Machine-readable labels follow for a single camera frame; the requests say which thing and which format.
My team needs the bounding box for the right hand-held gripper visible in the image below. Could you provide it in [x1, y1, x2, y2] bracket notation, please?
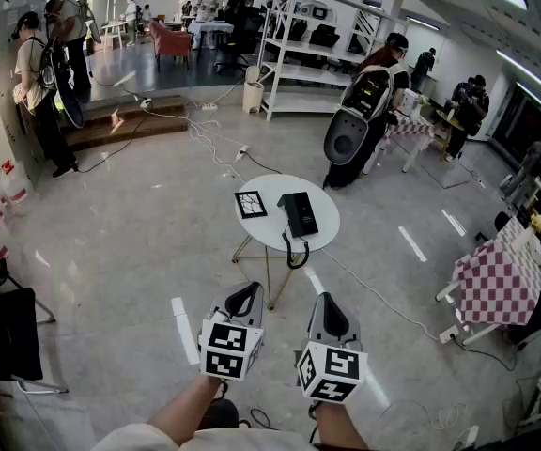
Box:
[295, 291, 369, 403]

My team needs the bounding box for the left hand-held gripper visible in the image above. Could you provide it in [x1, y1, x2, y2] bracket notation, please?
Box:
[198, 280, 267, 382]

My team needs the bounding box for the person's right forearm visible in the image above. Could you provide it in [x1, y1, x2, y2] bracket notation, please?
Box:
[315, 399, 370, 451]

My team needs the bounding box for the person's left forearm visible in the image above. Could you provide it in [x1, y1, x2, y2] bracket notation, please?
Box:
[147, 373, 224, 445]

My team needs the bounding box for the black telephone base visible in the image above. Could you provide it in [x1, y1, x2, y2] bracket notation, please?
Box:
[286, 191, 321, 238]

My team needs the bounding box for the round white side table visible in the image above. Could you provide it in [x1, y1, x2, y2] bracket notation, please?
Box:
[231, 174, 341, 310]

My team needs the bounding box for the checkered cloth right table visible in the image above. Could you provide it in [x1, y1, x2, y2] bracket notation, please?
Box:
[435, 279, 516, 347]

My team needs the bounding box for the person's cream shirt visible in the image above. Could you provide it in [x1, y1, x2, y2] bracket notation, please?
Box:
[90, 421, 332, 451]

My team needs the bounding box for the pink checkered tablecloth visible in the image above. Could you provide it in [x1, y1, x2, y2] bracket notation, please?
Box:
[383, 110, 437, 155]
[453, 215, 541, 327]

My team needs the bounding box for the grey backpack rig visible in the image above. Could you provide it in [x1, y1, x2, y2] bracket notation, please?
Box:
[38, 38, 85, 130]
[75, 0, 102, 45]
[323, 63, 394, 166]

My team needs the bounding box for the black office chair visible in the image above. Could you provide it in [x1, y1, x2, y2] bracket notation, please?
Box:
[213, 9, 263, 75]
[474, 210, 512, 243]

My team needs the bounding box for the beige trash bin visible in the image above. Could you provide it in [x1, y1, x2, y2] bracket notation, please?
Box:
[241, 66, 266, 115]

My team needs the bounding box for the wooden step platform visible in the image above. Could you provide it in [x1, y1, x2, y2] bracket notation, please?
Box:
[61, 94, 190, 152]

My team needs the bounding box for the white microwave oven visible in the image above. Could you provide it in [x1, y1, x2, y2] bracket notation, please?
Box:
[397, 88, 423, 117]

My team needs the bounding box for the white shelf rack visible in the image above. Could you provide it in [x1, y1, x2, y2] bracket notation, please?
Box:
[256, 0, 396, 122]

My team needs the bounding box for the small round yellow table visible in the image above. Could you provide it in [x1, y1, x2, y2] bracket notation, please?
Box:
[434, 108, 465, 163]

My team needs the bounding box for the black folding chair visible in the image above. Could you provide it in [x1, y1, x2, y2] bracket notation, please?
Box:
[0, 258, 70, 397]

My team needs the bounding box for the group of red-label water jugs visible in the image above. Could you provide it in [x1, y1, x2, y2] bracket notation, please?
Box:
[0, 159, 35, 272]

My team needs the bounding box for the pink armchair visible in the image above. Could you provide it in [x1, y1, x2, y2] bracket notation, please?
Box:
[148, 20, 193, 72]

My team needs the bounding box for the dark double door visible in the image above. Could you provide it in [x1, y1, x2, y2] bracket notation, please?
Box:
[492, 81, 541, 168]

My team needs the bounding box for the white cloth table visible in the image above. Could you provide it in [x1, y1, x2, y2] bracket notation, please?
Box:
[187, 20, 236, 51]

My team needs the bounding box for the black bag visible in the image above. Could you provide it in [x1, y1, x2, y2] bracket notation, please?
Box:
[287, 19, 310, 42]
[308, 23, 342, 49]

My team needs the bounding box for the white monitor device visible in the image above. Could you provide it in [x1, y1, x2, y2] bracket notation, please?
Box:
[297, 0, 332, 21]

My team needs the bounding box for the white folding table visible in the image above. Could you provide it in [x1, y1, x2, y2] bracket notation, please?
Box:
[100, 20, 129, 52]

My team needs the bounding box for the left hand-held gripper cable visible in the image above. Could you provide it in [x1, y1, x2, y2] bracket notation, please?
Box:
[211, 377, 279, 432]

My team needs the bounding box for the hand-held gripper cable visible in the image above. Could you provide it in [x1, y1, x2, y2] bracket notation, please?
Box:
[307, 401, 322, 444]
[211, 377, 279, 432]

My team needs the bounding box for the right hand-held gripper cable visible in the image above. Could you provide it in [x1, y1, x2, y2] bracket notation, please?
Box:
[307, 401, 322, 444]

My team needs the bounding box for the white cable bundle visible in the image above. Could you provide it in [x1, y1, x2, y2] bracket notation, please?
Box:
[146, 80, 253, 182]

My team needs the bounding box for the white table frame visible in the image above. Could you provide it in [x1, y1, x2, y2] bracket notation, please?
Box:
[362, 133, 429, 174]

